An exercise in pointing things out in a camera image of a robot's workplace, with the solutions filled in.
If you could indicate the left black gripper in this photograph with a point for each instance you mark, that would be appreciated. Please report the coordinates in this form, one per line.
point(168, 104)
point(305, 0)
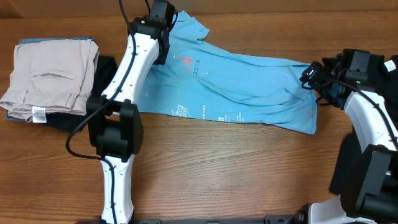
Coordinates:
point(163, 58)

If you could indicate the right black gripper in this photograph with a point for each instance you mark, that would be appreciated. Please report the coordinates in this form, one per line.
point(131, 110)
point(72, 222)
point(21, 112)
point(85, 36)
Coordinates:
point(311, 73)

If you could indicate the light blue printed t-shirt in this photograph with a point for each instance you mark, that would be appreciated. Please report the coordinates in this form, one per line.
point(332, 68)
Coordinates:
point(201, 81)

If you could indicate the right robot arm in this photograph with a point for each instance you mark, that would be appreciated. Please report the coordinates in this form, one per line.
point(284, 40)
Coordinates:
point(365, 178)

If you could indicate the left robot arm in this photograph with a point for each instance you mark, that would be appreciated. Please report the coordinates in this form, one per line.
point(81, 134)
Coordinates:
point(116, 129)

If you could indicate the black t-shirt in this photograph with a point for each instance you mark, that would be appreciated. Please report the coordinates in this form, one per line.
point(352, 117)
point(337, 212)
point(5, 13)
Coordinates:
point(372, 109)

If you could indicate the folded black garment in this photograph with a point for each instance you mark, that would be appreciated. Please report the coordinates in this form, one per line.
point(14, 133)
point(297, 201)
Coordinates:
point(106, 69)

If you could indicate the folded beige trousers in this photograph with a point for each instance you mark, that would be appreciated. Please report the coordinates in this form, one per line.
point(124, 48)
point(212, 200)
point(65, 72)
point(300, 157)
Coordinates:
point(53, 77)

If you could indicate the folded blue denim garment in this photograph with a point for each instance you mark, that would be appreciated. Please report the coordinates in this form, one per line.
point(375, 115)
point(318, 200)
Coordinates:
point(56, 39)

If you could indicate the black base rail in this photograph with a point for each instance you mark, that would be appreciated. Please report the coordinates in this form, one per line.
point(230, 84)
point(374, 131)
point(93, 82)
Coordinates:
point(270, 219)

